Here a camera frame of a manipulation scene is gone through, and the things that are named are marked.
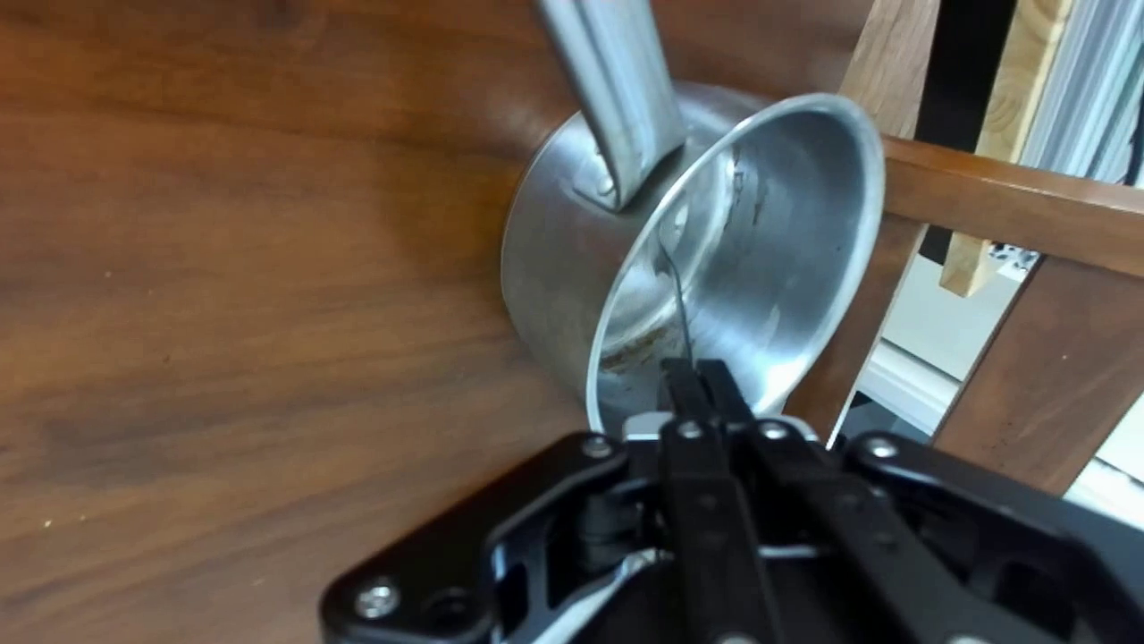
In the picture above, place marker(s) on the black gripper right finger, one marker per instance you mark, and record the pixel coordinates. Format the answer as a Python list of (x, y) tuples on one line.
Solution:
[(866, 558)]

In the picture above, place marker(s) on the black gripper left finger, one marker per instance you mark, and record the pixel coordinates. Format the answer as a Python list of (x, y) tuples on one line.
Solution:
[(704, 516)]

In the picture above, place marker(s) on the steel saucepan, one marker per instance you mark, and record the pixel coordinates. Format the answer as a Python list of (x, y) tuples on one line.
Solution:
[(679, 220)]

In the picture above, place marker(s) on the wooden chair near robot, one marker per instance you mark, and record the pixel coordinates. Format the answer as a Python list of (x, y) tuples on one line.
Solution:
[(1062, 362)]

